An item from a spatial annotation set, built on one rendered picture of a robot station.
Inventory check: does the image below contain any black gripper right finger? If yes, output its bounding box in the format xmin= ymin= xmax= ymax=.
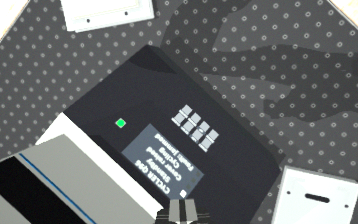
xmin=182 ymin=199 xmax=216 ymax=224

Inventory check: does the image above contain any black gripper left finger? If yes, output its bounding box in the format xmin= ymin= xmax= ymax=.
xmin=154 ymin=199 xmax=183 ymax=224

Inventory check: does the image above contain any white multi-well plate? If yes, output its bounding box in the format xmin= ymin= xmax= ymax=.
xmin=67 ymin=0 xmax=139 ymax=20

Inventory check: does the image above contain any white thermal cycler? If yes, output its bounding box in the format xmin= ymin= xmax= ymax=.
xmin=0 ymin=44 xmax=281 ymax=224

